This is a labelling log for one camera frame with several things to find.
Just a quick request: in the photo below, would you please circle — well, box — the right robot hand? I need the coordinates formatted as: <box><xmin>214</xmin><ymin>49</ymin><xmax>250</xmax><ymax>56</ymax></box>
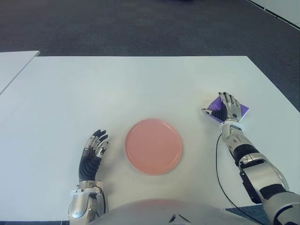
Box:
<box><xmin>201</xmin><ymin>91</ymin><xmax>242</xmax><ymax>123</ymax></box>

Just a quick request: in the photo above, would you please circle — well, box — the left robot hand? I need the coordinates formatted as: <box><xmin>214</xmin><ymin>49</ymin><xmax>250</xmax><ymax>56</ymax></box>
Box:
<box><xmin>78</xmin><ymin>128</ymin><xmax>110</xmax><ymax>182</ymax></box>

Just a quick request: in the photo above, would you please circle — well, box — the purple tissue paper pack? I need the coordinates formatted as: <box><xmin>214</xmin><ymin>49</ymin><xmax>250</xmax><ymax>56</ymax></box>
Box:
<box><xmin>207</xmin><ymin>93</ymin><xmax>250</xmax><ymax>123</ymax></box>

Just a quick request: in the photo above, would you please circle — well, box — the pink round plate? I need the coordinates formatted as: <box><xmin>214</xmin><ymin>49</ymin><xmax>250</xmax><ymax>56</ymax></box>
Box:
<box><xmin>124</xmin><ymin>119</ymin><xmax>184</xmax><ymax>175</ymax></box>

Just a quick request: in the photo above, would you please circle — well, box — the silver robot torso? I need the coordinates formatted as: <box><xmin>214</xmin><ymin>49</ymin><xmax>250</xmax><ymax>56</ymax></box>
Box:
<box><xmin>89</xmin><ymin>198</ymin><xmax>270</xmax><ymax>225</ymax></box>

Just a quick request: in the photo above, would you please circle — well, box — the white adjacent table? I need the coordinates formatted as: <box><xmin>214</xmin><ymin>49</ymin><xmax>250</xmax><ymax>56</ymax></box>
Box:
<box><xmin>0</xmin><ymin>50</ymin><xmax>41</xmax><ymax>95</ymax></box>

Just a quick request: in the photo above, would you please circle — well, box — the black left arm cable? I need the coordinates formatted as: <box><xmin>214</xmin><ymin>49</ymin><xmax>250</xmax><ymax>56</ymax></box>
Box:
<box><xmin>94</xmin><ymin>181</ymin><xmax>107</xmax><ymax>217</ymax></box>

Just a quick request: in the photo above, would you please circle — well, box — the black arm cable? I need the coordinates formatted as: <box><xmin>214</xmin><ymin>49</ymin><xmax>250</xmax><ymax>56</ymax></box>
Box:
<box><xmin>94</xmin><ymin>181</ymin><xmax>107</xmax><ymax>217</ymax></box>
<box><xmin>216</xmin><ymin>133</ymin><xmax>260</xmax><ymax>218</ymax></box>

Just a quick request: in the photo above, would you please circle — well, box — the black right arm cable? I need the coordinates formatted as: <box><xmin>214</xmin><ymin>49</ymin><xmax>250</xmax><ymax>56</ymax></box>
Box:
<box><xmin>216</xmin><ymin>133</ymin><xmax>260</xmax><ymax>218</ymax></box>

